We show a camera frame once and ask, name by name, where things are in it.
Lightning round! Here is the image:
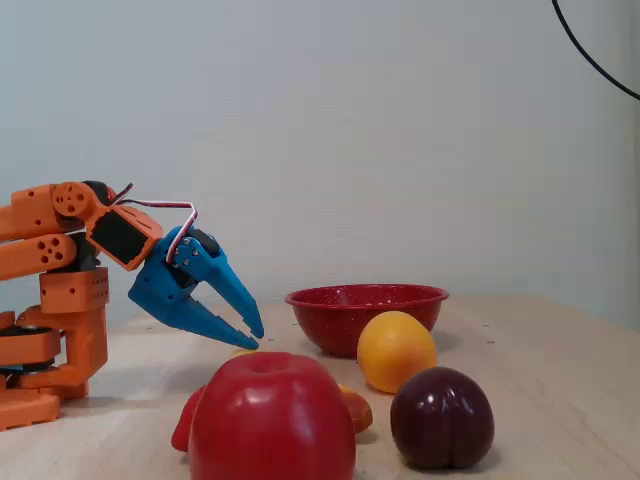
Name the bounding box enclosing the blue gripper with motor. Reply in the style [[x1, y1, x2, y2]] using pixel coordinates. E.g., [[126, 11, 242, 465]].
[[128, 225, 266, 351]]

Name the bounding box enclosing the yellow-orange toy peach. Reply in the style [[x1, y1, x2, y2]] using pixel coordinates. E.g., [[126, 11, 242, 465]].
[[356, 310, 438, 395]]

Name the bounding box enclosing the red speckled enamel bowl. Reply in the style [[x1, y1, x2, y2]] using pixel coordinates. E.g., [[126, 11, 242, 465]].
[[284, 283, 450, 359]]

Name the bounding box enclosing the red toy apple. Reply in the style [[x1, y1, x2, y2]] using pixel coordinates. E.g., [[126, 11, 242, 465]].
[[187, 351, 357, 480]]

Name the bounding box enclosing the dark purple toy plum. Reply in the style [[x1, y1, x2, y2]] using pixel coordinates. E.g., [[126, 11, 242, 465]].
[[389, 366, 496, 470]]

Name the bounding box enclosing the red white black servo cable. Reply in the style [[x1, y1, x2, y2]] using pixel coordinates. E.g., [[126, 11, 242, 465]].
[[111, 182, 199, 265]]

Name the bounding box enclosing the black hanging cable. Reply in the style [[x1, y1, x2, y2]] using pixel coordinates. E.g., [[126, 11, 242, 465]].
[[551, 0, 640, 101]]

